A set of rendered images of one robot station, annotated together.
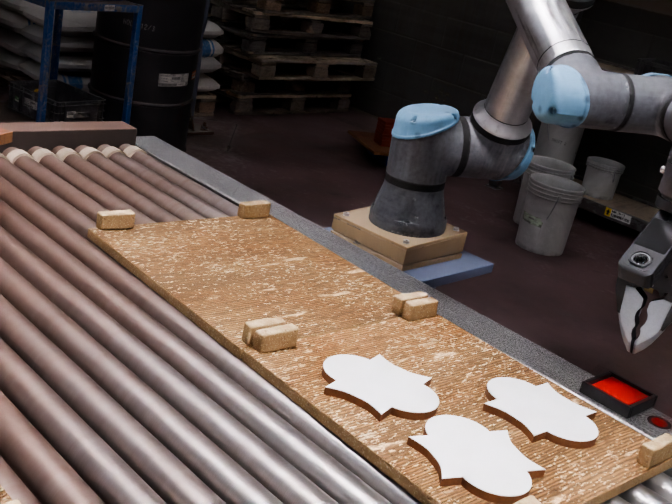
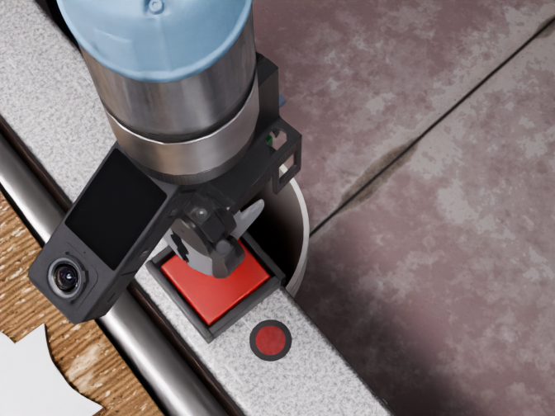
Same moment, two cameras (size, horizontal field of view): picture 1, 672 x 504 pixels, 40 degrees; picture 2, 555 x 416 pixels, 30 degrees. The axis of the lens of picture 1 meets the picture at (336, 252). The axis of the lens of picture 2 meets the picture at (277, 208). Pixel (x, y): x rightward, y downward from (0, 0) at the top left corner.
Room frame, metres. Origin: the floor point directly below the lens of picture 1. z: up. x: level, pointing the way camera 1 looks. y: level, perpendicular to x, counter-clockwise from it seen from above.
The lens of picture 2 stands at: (0.92, -0.50, 1.67)
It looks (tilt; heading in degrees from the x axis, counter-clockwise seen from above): 70 degrees down; 9
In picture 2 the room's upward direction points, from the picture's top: 2 degrees counter-clockwise
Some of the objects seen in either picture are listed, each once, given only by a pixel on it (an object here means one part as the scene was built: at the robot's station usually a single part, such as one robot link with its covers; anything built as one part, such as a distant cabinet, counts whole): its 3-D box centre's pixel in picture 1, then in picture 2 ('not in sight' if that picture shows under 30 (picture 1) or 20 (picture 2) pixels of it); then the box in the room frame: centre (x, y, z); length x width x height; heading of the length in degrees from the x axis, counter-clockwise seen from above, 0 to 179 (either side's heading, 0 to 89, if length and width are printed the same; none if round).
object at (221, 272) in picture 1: (256, 273); not in sight; (1.29, 0.11, 0.93); 0.41 x 0.35 x 0.02; 45
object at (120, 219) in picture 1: (115, 220); not in sight; (1.33, 0.34, 0.95); 0.06 x 0.02 x 0.03; 135
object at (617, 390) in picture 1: (618, 394); (215, 273); (1.14, -0.42, 0.92); 0.06 x 0.06 x 0.01; 47
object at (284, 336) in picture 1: (276, 338); not in sight; (1.04, 0.05, 0.95); 0.06 x 0.02 x 0.03; 135
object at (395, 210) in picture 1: (411, 199); not in sight; (1.71, -0.12, 0.97); 0.15 x 0.15 x 0.10
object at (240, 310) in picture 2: (618, 393); (215, 272); (1.14, -0.42, 0.92); 0.08 x 0.08 x 0.02; 47
